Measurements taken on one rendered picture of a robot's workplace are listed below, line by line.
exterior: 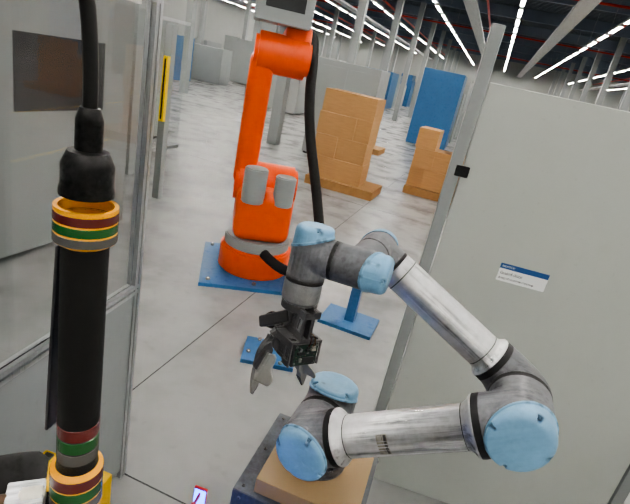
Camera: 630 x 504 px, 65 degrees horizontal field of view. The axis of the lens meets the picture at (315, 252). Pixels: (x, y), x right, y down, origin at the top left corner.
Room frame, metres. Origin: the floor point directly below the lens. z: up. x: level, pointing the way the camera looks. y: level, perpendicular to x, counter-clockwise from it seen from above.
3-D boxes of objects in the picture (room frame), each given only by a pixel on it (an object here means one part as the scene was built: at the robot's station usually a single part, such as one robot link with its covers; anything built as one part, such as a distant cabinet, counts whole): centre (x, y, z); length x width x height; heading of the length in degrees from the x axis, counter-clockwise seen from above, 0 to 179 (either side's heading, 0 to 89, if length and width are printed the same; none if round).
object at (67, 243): (0.32, 0.16, 1.79); 0.04 x 0.04 x 0.01
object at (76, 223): (0.32, 0.16, 1.81); 0.04 x 0.04 x 0.01
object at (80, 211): (0.32, 0.16, 1.80); 0.04 x 0.04 x 0.03
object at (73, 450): (0.32, 0.16, 1.60); 0.03 x 0.03 x 0.01
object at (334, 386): (0.96, -0.11, 1.21); 0.13 x 0.12 x 0.14; 164
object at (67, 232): (0.32, 0.16, 1.80); 0.04 x 0.04 x 0.01
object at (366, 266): (0.85, -0.09, 1.61); 0.11 x 0.11 x 0.08; 74
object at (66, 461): (0.32, 0.16, 1.59); 0.03 x 0.03 x 0.01
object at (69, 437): (0.32, 0.16, 1.62); 0.03 x 0.03 x 0.01
